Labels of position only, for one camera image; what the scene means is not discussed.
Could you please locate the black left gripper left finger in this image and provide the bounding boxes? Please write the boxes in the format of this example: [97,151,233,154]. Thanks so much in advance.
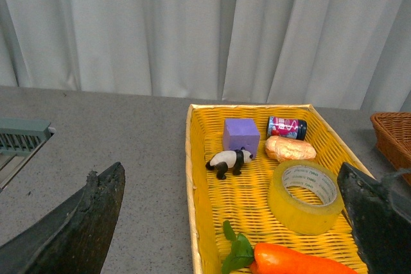
[1,162,125,273]

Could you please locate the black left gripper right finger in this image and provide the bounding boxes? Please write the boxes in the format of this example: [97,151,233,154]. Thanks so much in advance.
[337,162,410,273]

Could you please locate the yellow clear tape roll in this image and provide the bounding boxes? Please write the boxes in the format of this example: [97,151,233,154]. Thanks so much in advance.
[267,160,344,235]

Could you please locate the brown woven basket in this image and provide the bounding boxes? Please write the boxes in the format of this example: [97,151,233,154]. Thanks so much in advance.
[371,112,410,169]

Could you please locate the yellow woven basket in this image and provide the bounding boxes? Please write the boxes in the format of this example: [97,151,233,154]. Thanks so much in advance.
[186,104,368,273]

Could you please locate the grey green rack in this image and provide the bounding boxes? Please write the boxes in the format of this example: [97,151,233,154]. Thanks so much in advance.
[1,117,55,190]

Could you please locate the toy bread loaf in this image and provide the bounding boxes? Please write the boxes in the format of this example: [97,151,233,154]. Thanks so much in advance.
[265,136,317,162]

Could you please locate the small pink labelled jar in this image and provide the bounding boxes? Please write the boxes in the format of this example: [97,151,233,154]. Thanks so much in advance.
[267,116,308,141]

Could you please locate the orange toy carrot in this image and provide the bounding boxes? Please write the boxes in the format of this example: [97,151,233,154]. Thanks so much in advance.
[222,220,355,273]

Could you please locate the purple foam cube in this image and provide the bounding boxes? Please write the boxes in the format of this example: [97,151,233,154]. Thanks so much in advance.
[223,118,260,159]

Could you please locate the toy panda figure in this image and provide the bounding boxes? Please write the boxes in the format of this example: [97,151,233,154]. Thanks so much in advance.
[205,147,254,180]

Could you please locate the grey white curtain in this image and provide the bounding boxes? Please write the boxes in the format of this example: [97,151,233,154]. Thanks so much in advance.
[1,0,410,111]

